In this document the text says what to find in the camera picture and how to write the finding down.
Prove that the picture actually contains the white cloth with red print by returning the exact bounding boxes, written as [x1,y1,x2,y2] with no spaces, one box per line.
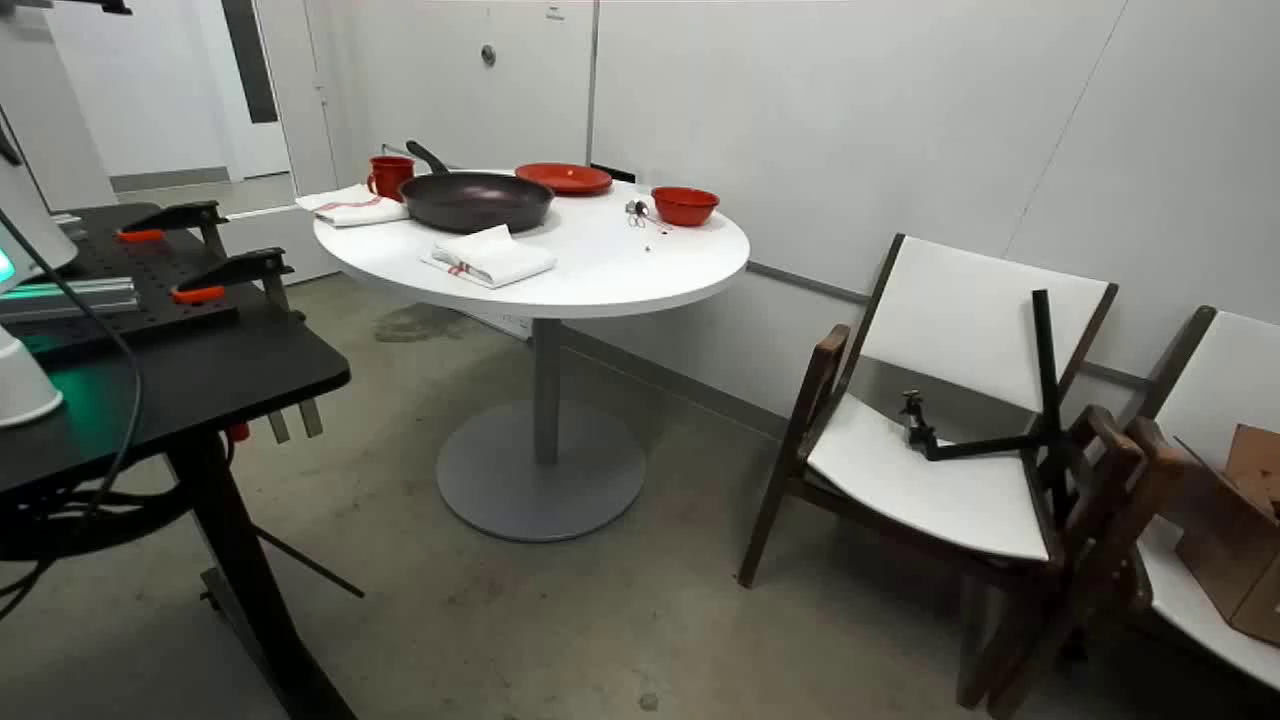
[293,182,409,230]

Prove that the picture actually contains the dark narrow door window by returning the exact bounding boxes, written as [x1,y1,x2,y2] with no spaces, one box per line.
[217,0,281,127]

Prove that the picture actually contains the small metal utensil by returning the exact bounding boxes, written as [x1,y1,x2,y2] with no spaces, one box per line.
[620,194,671,239]

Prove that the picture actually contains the black cable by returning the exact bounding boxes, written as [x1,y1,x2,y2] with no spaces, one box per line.
[0,212,148,621]

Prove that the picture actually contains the black clamp with orange handle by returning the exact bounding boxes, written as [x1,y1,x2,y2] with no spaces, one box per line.
[169,243,297,315]
[111,194,231,251]

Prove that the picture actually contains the black frying pan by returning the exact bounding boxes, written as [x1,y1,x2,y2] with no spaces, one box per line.
[400,135,557,236]

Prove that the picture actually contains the white folded cloth red stripes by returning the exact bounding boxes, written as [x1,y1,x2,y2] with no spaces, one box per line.
[422,220,559,292]

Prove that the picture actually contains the red plate with black handle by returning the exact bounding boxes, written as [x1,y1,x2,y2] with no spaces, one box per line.
[511,160,640,200]

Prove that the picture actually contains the white tilted panel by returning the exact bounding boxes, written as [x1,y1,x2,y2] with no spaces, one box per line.
[0,111,80,292]

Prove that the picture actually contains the white rounded device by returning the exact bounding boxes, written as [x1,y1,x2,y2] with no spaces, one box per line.
[0,323,67,433]

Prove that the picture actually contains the brown cardboard box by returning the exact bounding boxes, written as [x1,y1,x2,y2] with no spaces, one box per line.
[1131,419,1280,653]

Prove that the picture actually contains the round white pedestal table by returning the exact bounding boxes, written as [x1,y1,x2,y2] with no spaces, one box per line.
[310,162,757,549]

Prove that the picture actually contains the black metal stand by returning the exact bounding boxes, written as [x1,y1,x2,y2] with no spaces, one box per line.
[898,285,1090,529]

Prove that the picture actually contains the black desk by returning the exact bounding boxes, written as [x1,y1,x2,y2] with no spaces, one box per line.
[0,194,370,720]

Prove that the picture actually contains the red mug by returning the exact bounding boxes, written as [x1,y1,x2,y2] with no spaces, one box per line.
[365,152,422,204]

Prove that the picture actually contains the red bowl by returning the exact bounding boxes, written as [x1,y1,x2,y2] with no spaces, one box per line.
[648,182,725,230]

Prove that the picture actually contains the wooden chair with white cushions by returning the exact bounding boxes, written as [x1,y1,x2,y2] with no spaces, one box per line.
[737,228,1152,720]

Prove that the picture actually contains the wooden chair with cardboard box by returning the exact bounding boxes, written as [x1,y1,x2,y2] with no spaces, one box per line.
[983,300,1280,712]

